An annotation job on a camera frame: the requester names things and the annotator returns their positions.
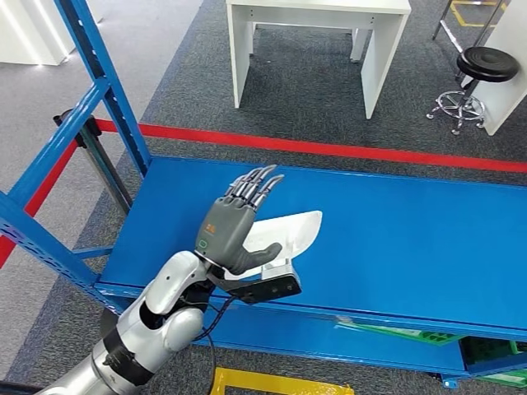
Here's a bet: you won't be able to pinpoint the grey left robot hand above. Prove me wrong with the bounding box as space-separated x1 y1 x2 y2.
194 164 286 277

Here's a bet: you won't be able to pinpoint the white curved plastic part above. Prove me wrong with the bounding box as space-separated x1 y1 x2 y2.
223 210 323 281

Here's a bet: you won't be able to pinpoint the blue metal shelf rack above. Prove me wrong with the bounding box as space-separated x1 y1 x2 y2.
0 0 527 391

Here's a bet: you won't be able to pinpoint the long red barrier belt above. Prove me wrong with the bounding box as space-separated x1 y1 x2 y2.
95 118 527 175

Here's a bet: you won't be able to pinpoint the grey stanchion with belt head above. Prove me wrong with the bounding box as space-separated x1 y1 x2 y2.
52 109 134 216

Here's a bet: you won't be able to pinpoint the short red barrier belt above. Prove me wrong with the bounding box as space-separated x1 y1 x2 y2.
0 138 79 271

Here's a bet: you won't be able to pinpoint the white desk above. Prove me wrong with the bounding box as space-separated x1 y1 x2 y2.
225 0 413 120

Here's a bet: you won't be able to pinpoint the white block with light strips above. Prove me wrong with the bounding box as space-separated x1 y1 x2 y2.
0 0 103 67

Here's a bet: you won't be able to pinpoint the black round stool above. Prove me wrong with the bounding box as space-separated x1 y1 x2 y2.
426 46 521 137

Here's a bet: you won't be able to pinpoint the white cabinet panel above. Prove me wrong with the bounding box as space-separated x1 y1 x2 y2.
463 0 527 137

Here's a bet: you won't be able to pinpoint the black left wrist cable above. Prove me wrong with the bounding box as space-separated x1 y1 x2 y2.
191 294 237 395

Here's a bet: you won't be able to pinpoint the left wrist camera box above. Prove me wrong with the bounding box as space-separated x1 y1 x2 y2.
207 258 303 305

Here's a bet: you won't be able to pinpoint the thin chrome frame legs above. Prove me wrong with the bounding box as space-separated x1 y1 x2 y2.
432 0 507 56

